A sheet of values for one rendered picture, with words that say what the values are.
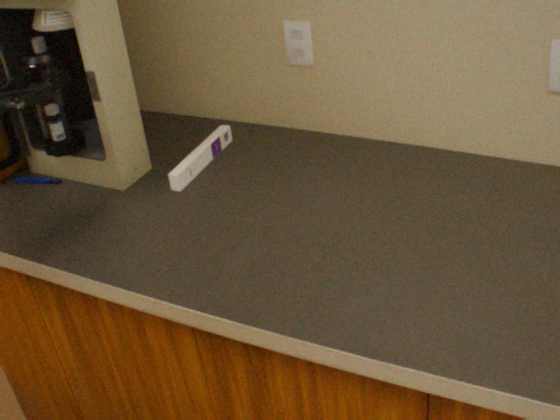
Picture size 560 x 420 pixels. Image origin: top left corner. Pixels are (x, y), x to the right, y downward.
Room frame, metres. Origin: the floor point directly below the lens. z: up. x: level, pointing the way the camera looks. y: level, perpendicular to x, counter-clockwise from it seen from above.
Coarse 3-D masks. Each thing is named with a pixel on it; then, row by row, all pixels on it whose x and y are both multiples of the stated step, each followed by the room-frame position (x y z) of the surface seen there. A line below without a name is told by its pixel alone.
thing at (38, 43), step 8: (32, 40) 1.46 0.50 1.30; (40, 40) 1.46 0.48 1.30; (40, 48) 1.46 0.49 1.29; (48, 48) 1.48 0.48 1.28; (56, 48) 1.47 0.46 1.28; (24, 56) 1.45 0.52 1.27; (32, 56) 1.44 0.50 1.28; (40, 56) 1.43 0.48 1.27; (48, 56) 1.44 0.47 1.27; (56, 56) 1.45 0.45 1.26
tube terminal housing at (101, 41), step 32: (0, 0) 1.52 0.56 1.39; (32, 0) 1.46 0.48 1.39; (64, 0) 1.41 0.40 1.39; (96, 0) 1.44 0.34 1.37; (96, 32) 1.42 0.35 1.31; (96, 64) 1.40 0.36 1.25; (128, 64) 1.48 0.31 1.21; (128, 96) 1.47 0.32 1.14; (128, 128) 1.45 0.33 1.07; (32, 160) 1.55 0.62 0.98; (64, 160) 1.49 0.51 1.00; (96, 160) 1.43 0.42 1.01; (128, 160) 1.43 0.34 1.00
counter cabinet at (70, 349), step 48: (0, 288) 1.27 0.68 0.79; (48, 288) 1.18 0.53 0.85; (0, 336) 1.32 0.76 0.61; (48, 336) 1.21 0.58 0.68; (96, 336) 1.12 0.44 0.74; (144, 336) 1.05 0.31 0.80; (192, 336) 0.98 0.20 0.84; (48, 384) 1.26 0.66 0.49; (96, 384) 1.16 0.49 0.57; (144, 384) 1.07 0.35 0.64; (192, 384) 1.00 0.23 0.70; (240, 384) 0.93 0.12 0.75; (288, 384) 0.88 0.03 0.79; (336, 384) 0.83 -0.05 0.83; (384, 384) 0.78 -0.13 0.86
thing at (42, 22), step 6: (36, 12) 1.51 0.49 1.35; (42, 12) 1.49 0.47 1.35; (48, 12) 1.48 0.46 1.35; (54, 12) 1.48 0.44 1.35; (60, 12) 1.48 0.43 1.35; (66, 12) 1.48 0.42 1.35; (36, 18) 1.51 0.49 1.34; (42, 18) 1.49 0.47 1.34; (48, 18) 1.48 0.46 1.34; (54, 18) 1.47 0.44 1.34; (60, 18) 1.47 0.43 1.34; (66, 18) 1.47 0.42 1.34; (72, 18) 1.47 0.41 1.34; (36, 24) 1.50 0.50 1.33; (42, 24) 1.48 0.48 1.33; (48, 24) 1.47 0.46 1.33; (54, 24) 1.47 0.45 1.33; (60, 24) 1.47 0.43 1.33; (66, 24) 1.47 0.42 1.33; (72, 24) 1.47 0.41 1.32; (42, 30) 1.48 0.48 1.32; (48, 30) 1.47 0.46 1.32; (54, 30) 1.47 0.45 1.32
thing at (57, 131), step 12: (36, 72) 1.42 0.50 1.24; (48, 72) 1.43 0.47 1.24; (36, 84) 1.43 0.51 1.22; (60, 96) 1.43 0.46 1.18; (72, 96) 1.47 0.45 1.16; (36, 108) 1.44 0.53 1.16; (48, 108) 1.42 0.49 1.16; (60, 108) 1.43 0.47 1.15; (72, 108) 1.45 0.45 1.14; (48, 120) 1.42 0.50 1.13; (60, 120) 1.43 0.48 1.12; (72, 120) 1.45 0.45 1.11; (48, 132) 1.43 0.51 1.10; (60, 132) 1.42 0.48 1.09; (72, 132) 1.44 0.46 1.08
